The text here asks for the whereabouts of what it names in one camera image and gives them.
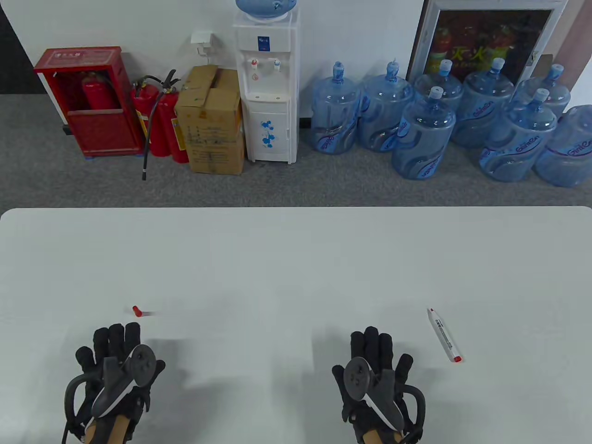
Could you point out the person's left hand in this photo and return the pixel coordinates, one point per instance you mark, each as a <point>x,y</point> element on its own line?
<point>115,340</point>

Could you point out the person's right hand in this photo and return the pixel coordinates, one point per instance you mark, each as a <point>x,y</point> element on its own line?
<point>377,344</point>

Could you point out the red marker cap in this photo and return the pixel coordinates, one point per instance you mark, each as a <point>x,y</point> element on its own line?
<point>137,311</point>

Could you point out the white marker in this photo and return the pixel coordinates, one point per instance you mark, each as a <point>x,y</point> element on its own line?
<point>444,335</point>

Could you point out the person's right forearm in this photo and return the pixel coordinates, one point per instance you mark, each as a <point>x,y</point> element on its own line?
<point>381,438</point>

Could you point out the person's left forearm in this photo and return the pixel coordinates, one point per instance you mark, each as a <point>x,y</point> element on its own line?
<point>111,432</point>

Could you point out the red fire extinguisher cabinet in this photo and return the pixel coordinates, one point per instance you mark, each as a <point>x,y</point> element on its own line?
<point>101,134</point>

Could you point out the group of blue water jugs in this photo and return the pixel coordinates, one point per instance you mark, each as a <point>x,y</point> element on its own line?
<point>425,134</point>

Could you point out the red fire extinguisher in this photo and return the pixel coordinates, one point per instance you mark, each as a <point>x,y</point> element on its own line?
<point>141,104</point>
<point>97,95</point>
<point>169,120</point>

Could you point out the brown cardboard box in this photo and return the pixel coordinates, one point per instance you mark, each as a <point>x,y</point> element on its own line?
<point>212,134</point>

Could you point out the white water dispenser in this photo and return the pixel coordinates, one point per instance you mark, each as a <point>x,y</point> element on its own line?
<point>268,120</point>

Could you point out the white framed fire cabinet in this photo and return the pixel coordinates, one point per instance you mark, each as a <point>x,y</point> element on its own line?
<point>481,41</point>

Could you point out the inverted blue dispenser bottle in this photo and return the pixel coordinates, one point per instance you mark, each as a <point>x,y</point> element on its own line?
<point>266,7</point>

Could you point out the light brown door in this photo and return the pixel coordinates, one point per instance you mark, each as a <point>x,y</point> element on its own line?
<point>578,27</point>

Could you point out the white wall socket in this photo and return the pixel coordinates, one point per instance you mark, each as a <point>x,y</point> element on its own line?
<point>201,38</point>

